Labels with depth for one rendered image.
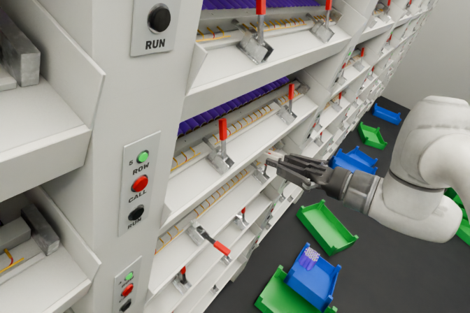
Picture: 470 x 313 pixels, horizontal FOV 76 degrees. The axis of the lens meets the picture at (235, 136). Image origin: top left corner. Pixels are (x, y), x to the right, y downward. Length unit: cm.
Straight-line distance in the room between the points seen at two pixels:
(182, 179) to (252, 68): 20
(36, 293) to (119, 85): 23
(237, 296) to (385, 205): 96
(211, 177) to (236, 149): 9
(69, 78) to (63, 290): 23
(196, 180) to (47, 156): 29
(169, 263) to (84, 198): 36
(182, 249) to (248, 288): 92
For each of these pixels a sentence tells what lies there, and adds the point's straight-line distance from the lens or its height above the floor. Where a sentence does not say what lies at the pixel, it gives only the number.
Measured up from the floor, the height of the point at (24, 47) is 120.
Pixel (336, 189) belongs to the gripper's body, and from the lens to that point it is 71.
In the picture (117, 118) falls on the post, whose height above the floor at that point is 115.
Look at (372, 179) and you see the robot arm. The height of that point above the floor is 94.
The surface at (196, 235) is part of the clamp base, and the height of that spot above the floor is 78.
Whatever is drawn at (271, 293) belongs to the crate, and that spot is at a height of 0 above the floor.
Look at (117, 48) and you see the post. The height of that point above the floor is 121.
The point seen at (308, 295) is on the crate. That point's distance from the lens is 149.
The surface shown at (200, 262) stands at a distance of 87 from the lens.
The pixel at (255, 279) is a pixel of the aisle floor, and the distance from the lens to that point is 157.
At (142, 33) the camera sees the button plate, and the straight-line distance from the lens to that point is 22.
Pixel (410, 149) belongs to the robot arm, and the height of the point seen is 106.
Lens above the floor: 129
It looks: 33 degrees down
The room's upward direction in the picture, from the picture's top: 18 degrees clockwise
